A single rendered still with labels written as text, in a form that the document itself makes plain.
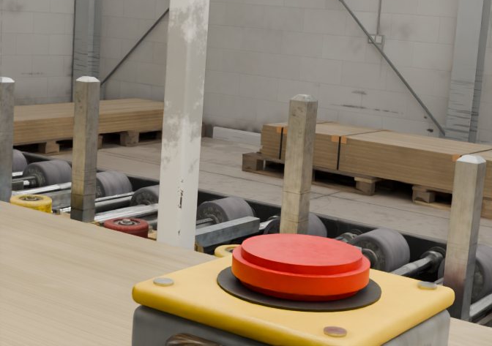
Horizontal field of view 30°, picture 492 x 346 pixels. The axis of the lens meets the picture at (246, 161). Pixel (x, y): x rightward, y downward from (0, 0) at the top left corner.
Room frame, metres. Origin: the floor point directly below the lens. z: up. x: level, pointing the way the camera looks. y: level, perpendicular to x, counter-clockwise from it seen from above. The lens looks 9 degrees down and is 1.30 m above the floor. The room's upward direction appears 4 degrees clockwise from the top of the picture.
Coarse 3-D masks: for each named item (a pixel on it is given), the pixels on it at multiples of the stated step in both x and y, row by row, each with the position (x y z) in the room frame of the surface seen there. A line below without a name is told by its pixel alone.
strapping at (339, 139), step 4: (280, 128) 7.21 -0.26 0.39; (284, 128) 7.19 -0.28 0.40; (280, 132) 7.21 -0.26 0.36; (284, 132) 7.19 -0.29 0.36; (368, 132) 7.23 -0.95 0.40; (332, 136) 6.93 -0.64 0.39; (336, 136) 6.91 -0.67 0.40; (340, 136) 6.89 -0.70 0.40; (344, 136) 6.91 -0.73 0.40; (280, 140) 7.20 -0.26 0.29; (332, 140) 6.93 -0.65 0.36; (336, 140) 6.91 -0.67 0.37; (340, 140) 6.88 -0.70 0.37; (344, 140) 6.87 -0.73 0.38; (280, 144) 7.20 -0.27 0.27; (280, 148) 7.20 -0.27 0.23; (280, 152) 7.20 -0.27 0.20; (476, 152) 6.51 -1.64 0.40; (280, 156) 7.20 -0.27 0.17; (452, 156) 6.35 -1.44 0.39; (456, 156) 6.33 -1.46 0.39; (460, 156) 6.31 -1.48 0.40; (452, 160) 6.35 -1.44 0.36
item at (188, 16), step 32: (192, 0) 1.49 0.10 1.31; (192, 32) 1.49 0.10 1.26; (192, 64) 1.50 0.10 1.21; (192, 96) 1.50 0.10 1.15; (192, 128) 1.50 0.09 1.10; (192, 160) 1.51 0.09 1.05; (160, 192) 1.51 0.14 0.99; (192, 192) 1.51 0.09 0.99; (160, 224) 1.51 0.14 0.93; (192, 224) 1.52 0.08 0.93
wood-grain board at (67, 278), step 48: (0, 240) 1.45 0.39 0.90; (48, 240) 1.47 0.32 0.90; (96, 240) 1.49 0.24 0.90; (144, 240) 1.52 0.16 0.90; (0, 288) 1.21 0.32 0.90; (48, 288) 1.22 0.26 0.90; (96, 288) 1.23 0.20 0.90; (0, 336) 1.03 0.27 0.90; (48, 336) 1.04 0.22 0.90; (96, 336) 1.05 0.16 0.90; (480, 336) 1.14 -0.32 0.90
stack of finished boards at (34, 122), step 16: (16, 112) 7.68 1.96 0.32; (32, 112) 7.75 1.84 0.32; (48, 112) 7.83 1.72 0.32; (64, 112) 7.91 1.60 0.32; (112, 112) 8.14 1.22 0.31; (128, 112) 8.27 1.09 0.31; (144, 112) 8.46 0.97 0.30; (160, 112) 8.64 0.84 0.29; (16, 128) 7.12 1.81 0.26; (32, 128) 7.28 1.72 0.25; (48, 128) 7.43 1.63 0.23; (64, 128) 7.57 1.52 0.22; (112, 128) 8.07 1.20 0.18; (128, 128) 8.26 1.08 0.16; (144, 128) 8.45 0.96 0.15
